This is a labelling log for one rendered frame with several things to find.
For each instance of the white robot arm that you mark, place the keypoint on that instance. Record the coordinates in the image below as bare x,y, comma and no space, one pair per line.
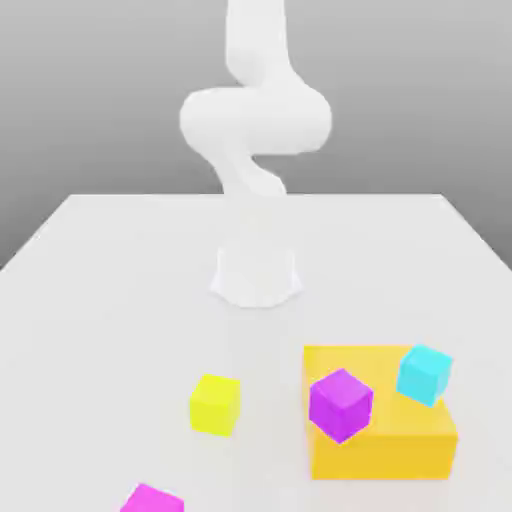
256,116

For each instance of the small yellow cube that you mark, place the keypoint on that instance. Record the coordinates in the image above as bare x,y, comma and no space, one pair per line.
215,406

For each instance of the small purple cube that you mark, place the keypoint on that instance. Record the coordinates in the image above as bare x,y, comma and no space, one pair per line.
340,404

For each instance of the small cyan cube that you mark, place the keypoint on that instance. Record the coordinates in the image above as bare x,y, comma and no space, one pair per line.
424,374

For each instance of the small magenta cube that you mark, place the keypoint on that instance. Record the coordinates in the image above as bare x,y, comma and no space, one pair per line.
154,500

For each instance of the large orange box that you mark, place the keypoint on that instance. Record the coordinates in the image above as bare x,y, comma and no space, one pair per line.
408,448

